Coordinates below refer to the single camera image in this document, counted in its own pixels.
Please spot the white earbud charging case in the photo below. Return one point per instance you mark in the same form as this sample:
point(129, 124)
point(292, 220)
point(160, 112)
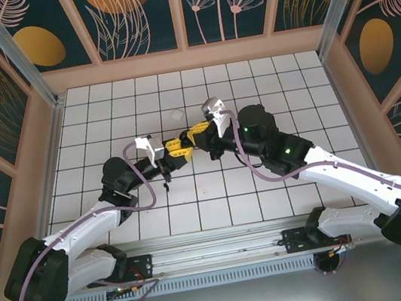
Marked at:
point(177, 114)

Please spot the small black earbud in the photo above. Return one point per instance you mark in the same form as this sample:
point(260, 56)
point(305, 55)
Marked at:
point(167, 187)

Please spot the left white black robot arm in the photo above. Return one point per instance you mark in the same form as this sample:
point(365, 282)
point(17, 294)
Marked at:
point(79, 230)

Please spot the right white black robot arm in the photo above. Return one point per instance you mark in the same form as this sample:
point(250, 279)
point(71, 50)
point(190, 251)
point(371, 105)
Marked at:
point(350, 180)

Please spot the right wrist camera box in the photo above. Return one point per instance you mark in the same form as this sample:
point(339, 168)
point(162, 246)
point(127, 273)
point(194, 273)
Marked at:
point(218, 121)

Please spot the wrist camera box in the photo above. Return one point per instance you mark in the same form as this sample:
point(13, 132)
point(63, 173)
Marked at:
point(155, 151)
point(218, 121)

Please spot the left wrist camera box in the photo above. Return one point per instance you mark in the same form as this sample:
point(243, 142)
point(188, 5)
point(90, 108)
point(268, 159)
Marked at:
point(155, 151)

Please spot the aluminium side rail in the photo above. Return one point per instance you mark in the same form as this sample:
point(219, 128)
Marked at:
point(343, 97)
point(56, 139)

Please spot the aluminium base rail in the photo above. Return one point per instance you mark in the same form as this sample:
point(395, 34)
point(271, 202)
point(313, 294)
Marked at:
point(216, 249)

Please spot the aluminium frame post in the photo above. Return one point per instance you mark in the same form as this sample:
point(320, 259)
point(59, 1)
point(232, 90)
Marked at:
point(16, 53)
point(341, 2)

